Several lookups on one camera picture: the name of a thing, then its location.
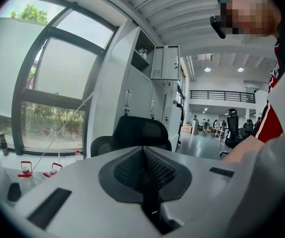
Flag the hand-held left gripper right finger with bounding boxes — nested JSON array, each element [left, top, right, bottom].
[[143, 145, 251, 238]]

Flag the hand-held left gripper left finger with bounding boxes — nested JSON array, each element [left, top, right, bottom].
[[14, 145, 161, 238]]

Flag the black mesh office chair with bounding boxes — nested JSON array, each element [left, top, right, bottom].
[[109, 115, 172, 154]]

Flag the white cloth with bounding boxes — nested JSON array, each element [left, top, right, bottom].
[[241, 46, 285, 238]]

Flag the person's right forearm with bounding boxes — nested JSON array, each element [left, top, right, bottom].
[[220, 134, 267, 163]]

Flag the small black mesh chair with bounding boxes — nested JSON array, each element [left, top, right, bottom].
[[90, 135, 113, 158]]

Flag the tall black office chair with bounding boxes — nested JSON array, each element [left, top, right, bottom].
[[219, 108, 244, 157]]

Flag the red lantern shaped ornament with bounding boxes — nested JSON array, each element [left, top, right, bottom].
[[43, 162, 63, 179], [17, 160, 33, 179]]

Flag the black rounded object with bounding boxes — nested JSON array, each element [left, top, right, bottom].
[[7, 182, 22, 203]]

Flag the cardboard boxes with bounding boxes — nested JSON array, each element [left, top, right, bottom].
[[180, 122, 193, 134]]

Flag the dark drinking bottle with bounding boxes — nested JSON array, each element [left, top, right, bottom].
[[0, 132, 10, 157]]

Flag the black framed window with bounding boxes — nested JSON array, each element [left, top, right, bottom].
[[0, 0, 123, 156]]

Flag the red black white jersey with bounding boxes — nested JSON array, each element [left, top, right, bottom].
[[253, 37, 285, 144]]

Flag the black balcony railing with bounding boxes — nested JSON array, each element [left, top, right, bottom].
[[189, 90, 256, 104]]

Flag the grey metal cabinet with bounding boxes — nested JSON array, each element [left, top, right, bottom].
[[86, 26, 186, 158]]

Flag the grey cabinet door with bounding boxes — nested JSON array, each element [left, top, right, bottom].
[[150, 45, 181, 81]]

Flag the person's head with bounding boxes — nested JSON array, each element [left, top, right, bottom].
[[217, 0, 282, 38]]

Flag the white blind cord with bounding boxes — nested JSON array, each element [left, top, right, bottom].
[[32, 86, 101, 171]]

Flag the black head-worn camera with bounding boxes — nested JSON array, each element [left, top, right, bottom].
[[209, 14, 226, 40]]

